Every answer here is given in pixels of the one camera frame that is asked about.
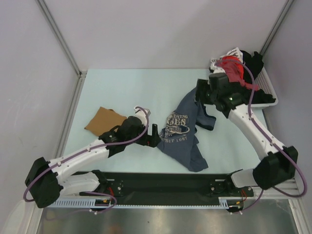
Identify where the blue printed garment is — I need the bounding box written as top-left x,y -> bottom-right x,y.
157,88 -> 216,172

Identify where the tan ribbed tank top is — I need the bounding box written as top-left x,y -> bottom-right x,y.
84,107 -> 127,136

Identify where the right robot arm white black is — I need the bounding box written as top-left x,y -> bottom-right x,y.
195,73 -> 298,195

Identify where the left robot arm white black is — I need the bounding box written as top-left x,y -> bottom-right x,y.
23,116 -> 160,208

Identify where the pink garment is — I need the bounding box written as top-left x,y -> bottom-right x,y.
222,62 -> 245,86

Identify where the red garment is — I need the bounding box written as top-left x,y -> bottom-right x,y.
218,56 -> 259,91

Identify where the white black printed garment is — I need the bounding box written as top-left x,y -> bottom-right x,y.
209,47 -> 244,74

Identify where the grey plastic laundry basket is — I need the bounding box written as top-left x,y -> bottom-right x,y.
251,67 -> 278,109

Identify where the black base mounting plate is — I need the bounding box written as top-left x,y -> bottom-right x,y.
73,170 -> 254,205

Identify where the left side aluminium rail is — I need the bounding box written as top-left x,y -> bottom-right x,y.
53,71 -> 87,159

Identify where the white slotted cable duct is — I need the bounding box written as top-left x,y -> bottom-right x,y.
48,198 -> 242,210

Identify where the right aluminium frame post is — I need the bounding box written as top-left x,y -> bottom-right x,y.
259,0 -> 296,57

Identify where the aluminium frame post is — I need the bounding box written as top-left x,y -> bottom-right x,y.
259,0 -> 296,57
36,0 -> 85,78

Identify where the front aluminium frame rail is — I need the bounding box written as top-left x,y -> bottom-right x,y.
251,179 -> 299,199

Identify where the left aluminium frame post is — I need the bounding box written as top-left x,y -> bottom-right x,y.
36,0 -> 85,78

